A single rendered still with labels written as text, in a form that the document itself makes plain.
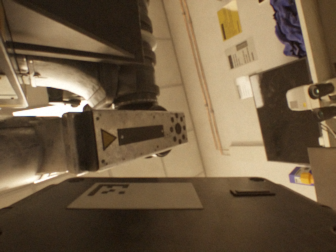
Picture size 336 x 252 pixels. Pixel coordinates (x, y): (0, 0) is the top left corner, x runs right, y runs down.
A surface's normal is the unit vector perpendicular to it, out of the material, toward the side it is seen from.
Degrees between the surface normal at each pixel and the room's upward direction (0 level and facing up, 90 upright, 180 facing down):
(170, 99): 180
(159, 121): 157
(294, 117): 86
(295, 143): 86
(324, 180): 86
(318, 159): 86
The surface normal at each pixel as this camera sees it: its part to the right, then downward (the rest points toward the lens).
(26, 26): 0.11, 0.99
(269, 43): -0.79, 0.24
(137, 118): 0.84, -0.11
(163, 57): 0.57, -0.09
